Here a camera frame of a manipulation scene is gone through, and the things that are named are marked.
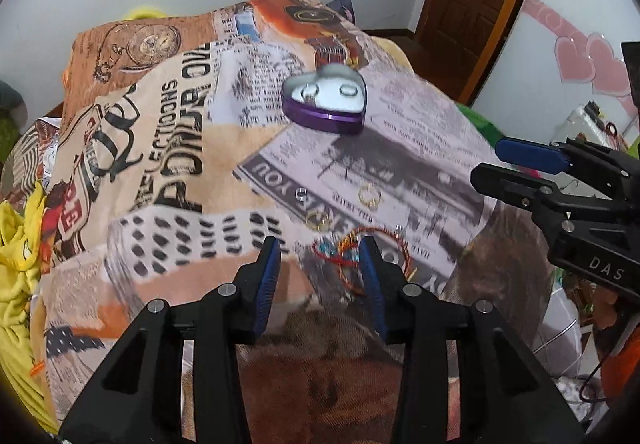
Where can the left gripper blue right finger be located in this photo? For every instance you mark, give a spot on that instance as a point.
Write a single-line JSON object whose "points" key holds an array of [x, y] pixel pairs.
{"points": [[382, 282]]}

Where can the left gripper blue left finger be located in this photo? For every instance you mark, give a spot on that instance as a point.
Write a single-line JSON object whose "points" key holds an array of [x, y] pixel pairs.
{"points": [[256, 283]]}

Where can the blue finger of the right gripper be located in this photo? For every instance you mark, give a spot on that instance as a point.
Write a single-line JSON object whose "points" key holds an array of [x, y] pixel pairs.
{"points": [[533, 156], [519, 190]]}

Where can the white sliding wardrobe door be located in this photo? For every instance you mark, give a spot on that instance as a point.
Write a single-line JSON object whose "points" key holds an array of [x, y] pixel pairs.
{"points": [[562, 54]]}

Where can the newspaper print blanket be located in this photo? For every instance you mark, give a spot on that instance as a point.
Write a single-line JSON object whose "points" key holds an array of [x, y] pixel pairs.
{"points": [[176, 161]]}

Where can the purple heart-shaped tin box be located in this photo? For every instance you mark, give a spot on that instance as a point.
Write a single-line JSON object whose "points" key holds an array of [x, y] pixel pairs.
{"points": [[331, 99]]}

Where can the brown wooden door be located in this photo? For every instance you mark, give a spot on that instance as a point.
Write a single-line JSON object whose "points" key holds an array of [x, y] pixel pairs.
{"points": [[475, 4]]}

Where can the yellow cloth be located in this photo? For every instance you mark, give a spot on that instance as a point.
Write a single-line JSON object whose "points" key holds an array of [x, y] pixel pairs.
{"points": [[20, 277]]}

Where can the dark blue bag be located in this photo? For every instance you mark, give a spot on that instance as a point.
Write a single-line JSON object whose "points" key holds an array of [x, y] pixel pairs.
{"points": [[343, 8]]}

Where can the yellow round cushion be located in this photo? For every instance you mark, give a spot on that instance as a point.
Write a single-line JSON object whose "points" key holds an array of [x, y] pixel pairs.
{"points": [[144, 12]]}

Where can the dark green pillow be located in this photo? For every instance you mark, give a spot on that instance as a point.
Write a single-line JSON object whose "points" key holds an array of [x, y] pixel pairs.
{"points": [[11, 101]]}

